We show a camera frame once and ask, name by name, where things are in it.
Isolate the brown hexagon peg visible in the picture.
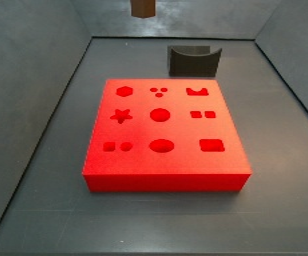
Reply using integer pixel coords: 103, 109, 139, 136
129, 0, 155, 18

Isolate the red shape sorter block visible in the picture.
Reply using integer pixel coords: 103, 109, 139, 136
83, 79, 251, 192

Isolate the black curved holder bracket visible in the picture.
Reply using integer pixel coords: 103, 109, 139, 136
167, 45, 221, 77

